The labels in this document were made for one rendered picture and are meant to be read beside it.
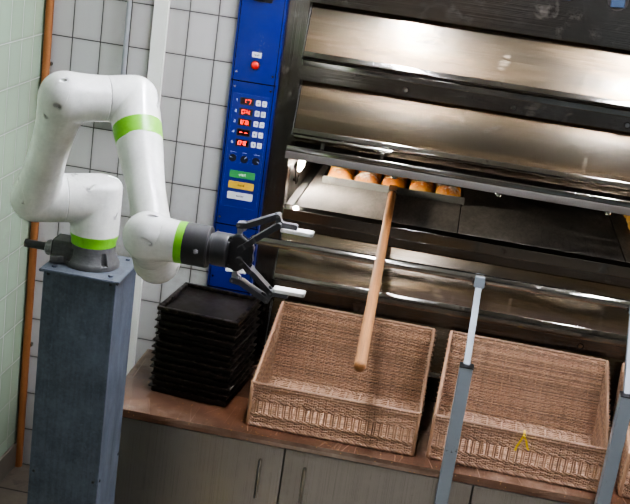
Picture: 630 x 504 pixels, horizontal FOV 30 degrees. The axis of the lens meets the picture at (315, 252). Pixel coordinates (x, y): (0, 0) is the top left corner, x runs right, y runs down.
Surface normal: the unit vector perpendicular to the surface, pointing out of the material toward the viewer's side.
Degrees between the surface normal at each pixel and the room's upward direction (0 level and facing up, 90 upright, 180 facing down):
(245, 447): 90
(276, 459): 90
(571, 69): 70
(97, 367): 90
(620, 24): 90
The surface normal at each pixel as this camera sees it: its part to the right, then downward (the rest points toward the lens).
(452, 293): -0.10, -0.07
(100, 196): 0.40, 0.30
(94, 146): -0.15, 0.27
